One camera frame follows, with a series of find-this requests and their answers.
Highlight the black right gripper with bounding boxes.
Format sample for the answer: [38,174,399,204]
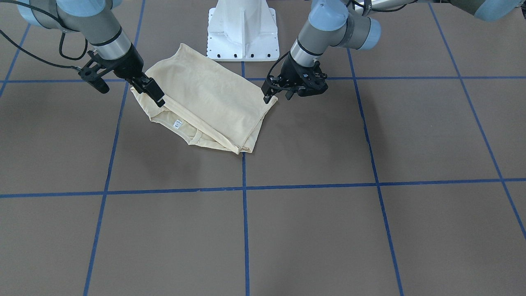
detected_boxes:
[112,44,165,107]

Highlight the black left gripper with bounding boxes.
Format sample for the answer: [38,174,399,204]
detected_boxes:
[262,53,328,104]

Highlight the beige long-sleeve printed shirt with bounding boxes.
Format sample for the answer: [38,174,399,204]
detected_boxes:
[130,43,278,154]

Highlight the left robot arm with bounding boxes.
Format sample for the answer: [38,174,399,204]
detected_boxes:
[261,0,415,104]

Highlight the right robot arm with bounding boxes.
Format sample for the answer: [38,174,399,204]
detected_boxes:
[12,0,165,107]

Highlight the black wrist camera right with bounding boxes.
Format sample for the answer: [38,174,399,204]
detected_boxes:
[78,51,110,94]

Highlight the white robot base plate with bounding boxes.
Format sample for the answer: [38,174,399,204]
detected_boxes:
[206,0,279,62]

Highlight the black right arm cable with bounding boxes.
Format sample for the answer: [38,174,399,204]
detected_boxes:
[0,0,89,70]

